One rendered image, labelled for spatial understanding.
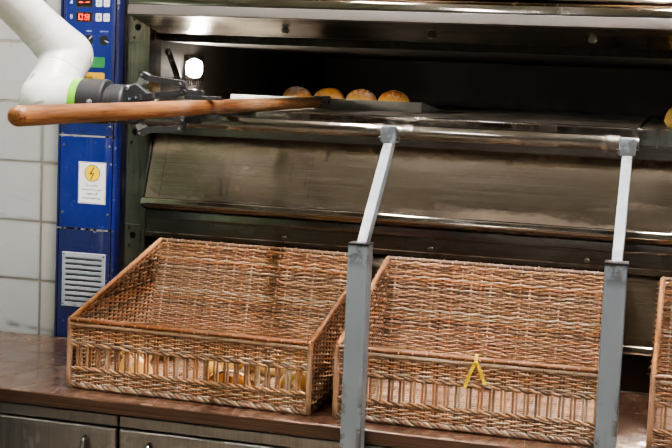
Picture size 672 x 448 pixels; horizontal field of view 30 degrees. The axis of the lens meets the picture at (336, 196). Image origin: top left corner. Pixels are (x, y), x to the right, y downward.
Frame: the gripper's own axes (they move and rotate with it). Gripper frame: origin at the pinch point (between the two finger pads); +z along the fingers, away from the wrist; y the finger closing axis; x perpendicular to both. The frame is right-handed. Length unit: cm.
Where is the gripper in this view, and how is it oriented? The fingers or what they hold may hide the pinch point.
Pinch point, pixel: (203, 107)
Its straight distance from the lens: 254.3
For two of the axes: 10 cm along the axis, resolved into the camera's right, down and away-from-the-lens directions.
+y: -0.5, 9.9, 0.9
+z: 9.7, 0.7, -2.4
